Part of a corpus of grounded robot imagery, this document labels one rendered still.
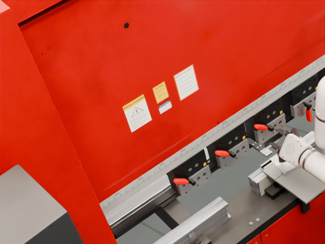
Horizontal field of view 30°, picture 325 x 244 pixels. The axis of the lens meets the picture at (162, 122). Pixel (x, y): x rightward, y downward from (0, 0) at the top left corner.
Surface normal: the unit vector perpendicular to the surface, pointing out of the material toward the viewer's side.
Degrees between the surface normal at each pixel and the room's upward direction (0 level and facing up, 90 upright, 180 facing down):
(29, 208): 0
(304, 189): 0
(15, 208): 0
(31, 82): 90
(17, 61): 90
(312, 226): 90
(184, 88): 90
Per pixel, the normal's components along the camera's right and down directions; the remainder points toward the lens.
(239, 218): -0.23, -0.74
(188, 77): 0.54, 0.43
